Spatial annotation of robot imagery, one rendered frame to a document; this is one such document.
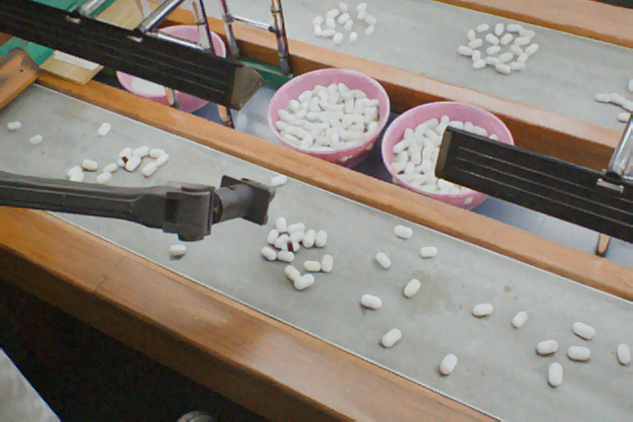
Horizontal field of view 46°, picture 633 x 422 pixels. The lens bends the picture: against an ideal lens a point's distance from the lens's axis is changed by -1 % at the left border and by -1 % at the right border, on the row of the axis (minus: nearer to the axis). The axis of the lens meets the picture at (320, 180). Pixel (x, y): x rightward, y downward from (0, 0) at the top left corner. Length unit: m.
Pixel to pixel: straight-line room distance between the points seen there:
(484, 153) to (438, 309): 0.36
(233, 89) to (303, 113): 0.45
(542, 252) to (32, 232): 0.98
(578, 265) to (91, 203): 0.83
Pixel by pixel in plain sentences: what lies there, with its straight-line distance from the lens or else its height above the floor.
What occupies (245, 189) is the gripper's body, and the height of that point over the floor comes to 0.92.
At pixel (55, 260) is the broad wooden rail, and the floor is 0.76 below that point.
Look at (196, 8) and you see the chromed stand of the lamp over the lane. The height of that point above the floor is 1.07.
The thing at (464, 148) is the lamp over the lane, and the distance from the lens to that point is 1.09.
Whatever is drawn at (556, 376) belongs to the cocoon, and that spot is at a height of 0.76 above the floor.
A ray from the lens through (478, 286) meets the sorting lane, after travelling 1.37.
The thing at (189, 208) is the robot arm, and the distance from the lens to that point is 1.17.
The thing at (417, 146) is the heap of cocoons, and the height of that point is 0.74.
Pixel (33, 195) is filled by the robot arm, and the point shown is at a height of 1.05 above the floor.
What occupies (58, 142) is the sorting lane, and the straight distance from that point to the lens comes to 1.80.
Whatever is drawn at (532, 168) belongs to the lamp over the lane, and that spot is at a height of 1.10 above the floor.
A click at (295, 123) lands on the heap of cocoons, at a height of 0.74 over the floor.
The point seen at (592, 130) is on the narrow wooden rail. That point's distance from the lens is 1.63.
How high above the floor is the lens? 1.87
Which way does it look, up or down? 47 degrees down
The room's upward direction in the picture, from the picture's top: 8 degrees counter-clockwise
